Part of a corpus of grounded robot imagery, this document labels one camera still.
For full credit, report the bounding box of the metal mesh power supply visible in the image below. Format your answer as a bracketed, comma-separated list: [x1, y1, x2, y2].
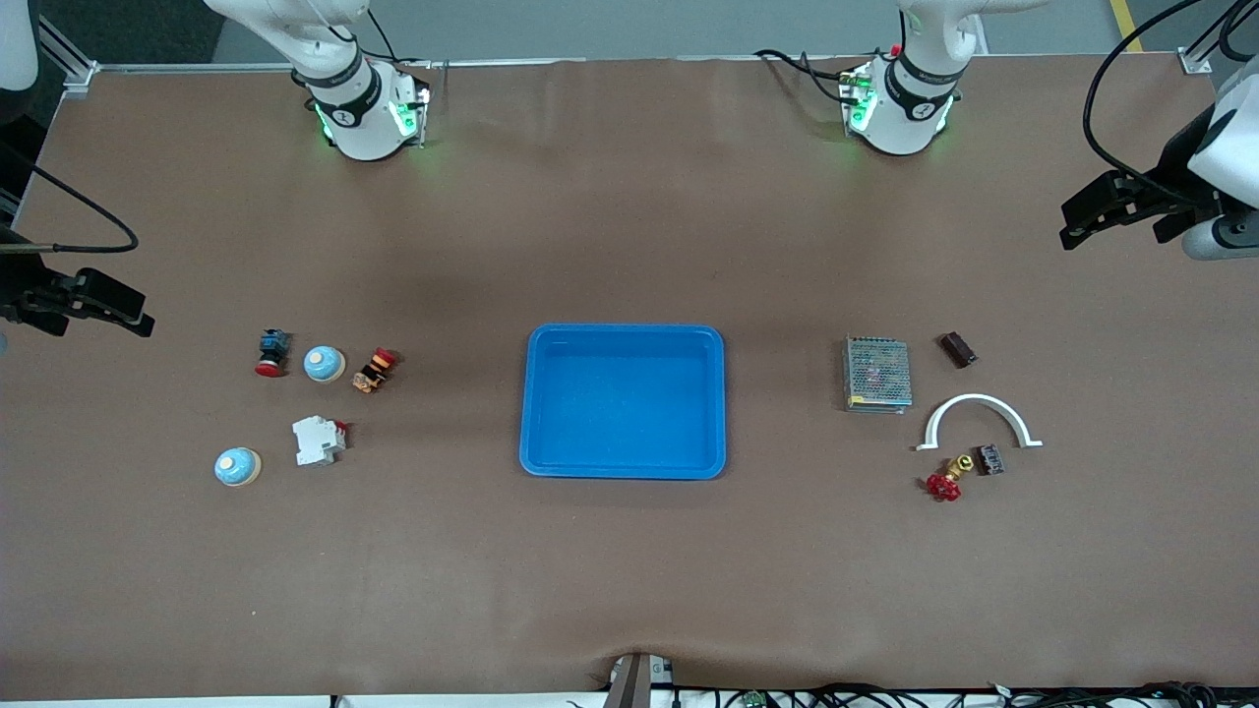
[842, 335, 914, 415]

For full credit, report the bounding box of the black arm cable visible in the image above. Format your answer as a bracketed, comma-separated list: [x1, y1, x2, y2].
[1082, 0, 1259, 203]
[28, 165, 140, 254]

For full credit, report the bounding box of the black right base cable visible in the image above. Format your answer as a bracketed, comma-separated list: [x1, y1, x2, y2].
[366, 8, 434, 70]

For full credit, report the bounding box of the grey camera stand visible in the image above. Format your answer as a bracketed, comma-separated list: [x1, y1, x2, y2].
[602, 651, 676, 708]

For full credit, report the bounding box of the black cable bundle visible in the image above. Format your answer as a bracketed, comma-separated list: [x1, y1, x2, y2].
[566, 681, 1259, 708]

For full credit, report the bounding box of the black left base cable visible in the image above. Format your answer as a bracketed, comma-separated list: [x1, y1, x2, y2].
[754, 47, 857, 104]

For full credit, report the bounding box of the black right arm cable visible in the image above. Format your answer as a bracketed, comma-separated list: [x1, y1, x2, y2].
[28, 165, 140, 254]

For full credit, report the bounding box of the red push button blue body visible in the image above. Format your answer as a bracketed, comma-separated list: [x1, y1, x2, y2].
[254, 329, 293, 379]

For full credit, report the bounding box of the blue plastic tray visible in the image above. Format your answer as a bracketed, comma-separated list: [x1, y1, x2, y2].
[518, 324, 728, 482]

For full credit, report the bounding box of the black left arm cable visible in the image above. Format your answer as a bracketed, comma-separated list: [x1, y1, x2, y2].
[1082, 0, 1259, 203]

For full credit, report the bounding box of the black base cable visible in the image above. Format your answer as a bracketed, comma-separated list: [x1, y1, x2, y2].
[366, 8, 434, 70]
[754, 47, 857, 104]

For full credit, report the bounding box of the white curved pipe clamp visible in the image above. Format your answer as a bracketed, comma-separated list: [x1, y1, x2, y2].
[915, 393, 1044, 453]

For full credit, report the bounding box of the white circuit breaker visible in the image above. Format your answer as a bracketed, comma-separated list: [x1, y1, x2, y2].
[291, 415, 349, 468]

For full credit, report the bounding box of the red yellow emergency switch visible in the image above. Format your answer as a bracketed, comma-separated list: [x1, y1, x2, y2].
[351, 347, 400, 395]

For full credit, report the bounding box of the brass valve red handwheel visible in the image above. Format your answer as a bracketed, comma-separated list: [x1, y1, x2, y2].
[925, 454, 976, 503]

